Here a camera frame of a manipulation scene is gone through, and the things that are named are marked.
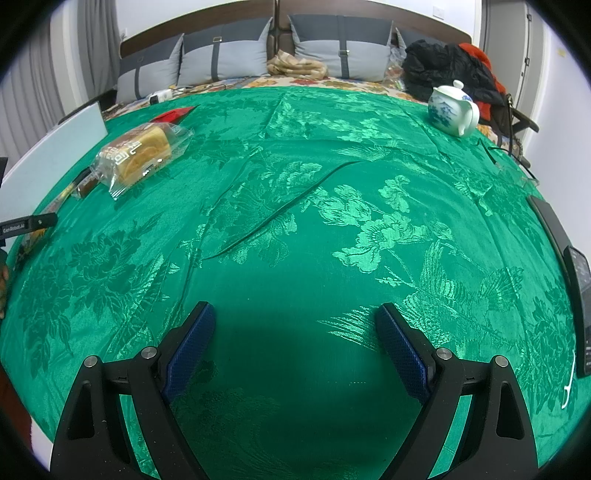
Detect black jacket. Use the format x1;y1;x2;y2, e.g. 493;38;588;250
402;39;504;104

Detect clear bread packet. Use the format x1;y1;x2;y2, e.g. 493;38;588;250
91;124;195;201

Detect black phone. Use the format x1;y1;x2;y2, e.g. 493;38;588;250
529;196;574;261

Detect red garment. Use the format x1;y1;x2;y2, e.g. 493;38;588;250
458;42;509;123

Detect eyeglasses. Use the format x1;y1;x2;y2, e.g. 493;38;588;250
475;136;541;188

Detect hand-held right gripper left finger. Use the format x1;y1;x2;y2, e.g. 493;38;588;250
50;301;218;480

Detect grey curtain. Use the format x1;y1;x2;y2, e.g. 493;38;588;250
0;0;121;153

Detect white cable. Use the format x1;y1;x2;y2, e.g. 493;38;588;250
561;350;578;410

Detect white board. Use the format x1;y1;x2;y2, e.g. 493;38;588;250
0;102;108;217

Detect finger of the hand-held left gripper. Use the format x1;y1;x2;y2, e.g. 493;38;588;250
28;212;59;232

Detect green embroidered tablecloth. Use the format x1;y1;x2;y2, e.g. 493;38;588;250
0;85;587;480

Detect brown snack packet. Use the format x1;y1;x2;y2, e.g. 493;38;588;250
70;167;100;200

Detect white door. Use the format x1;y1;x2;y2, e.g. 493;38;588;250
480;0;534;109

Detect red snack packet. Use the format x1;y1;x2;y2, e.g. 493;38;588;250
150;106;197;124

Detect floral bedsheet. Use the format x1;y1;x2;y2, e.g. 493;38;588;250
104;74;527;153

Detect black handbag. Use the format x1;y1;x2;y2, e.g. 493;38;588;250
489;92;515;148

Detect black tablet device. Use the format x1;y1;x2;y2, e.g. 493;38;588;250
564;246;591;377

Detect dark wooden chair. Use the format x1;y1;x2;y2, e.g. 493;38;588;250
508;95;541;148

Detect folded beige blanket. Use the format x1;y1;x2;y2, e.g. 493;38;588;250
267;53;328;78

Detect dark wooden headboard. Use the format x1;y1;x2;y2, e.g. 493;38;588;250
119;0;472;61

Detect clear plastic bag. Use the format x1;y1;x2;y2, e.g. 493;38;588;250
383;41;408;90

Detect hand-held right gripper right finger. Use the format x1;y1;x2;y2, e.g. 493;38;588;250
375;302;541;480

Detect white blue porcelain teapot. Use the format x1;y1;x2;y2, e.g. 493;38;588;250
427;80;480;138

